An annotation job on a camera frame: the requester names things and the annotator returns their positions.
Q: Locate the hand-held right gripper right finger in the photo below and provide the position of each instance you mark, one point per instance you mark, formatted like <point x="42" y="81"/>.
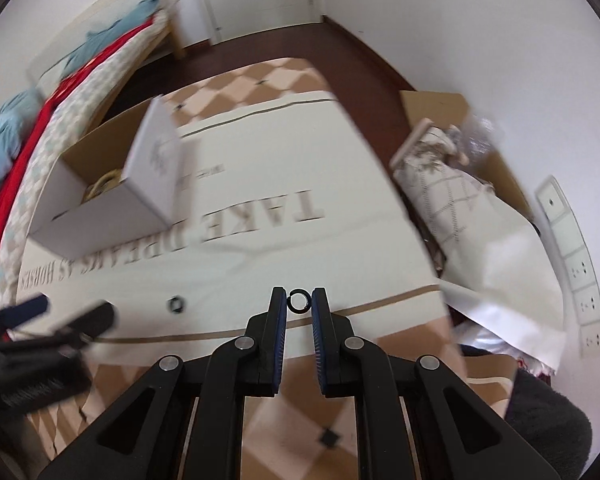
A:
<point x="316" y="330"/>

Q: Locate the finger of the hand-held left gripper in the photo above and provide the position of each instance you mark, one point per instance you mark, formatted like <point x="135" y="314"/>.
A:
<point x="27" y="309"/>
<point x="92" y="317"/>

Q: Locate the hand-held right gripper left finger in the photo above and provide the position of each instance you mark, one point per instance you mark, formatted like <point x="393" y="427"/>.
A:
<point x="280" y="330"/>

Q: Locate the cardboard box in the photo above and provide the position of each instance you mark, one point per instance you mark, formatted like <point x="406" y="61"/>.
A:
<point x="105" y="225"/>

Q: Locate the diamond pattern printed tablecloth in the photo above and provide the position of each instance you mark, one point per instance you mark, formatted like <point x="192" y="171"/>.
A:
<point x="330" y="175"/>

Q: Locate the folded checked cloth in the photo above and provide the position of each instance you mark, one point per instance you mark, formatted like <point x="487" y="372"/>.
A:
<point x="445" y="195"/>

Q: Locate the checked quilt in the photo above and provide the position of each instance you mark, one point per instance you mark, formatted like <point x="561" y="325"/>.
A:
<point x="65" y="110"/>

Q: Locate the clear plastic bag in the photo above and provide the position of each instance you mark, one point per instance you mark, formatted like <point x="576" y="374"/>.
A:
<point x="482" y="140"/>

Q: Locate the flat cardboard sheet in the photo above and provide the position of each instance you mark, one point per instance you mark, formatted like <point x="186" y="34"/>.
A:
<point x="440" y="105"/>

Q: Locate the white power strip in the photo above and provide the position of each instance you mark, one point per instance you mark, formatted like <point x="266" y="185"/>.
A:
<point x="580" y="270"/>

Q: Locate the wooden bed frame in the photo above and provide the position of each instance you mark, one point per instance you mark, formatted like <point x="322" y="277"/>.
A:
<point x="172" y="30"/>

